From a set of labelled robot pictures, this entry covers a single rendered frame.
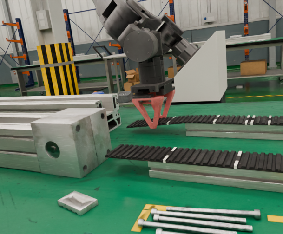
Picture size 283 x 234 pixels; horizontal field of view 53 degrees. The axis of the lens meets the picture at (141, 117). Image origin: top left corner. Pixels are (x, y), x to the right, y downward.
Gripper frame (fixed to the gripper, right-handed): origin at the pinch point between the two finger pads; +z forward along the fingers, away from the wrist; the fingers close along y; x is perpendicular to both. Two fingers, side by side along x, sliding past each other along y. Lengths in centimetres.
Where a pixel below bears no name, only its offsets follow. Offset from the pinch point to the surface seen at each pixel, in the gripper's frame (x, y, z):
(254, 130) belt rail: 20.8, 1.5, 1.3
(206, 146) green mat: 12.7, 6.9, 2.7
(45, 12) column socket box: -243, -231, -71
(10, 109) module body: -42.9, 4.2, -4.4
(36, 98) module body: -38.8, -2.1, -6.2
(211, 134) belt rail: 12.7, 2.1, 2.0
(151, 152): 7.3, 19.2, -0.9
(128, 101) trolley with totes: -154, -252, 52
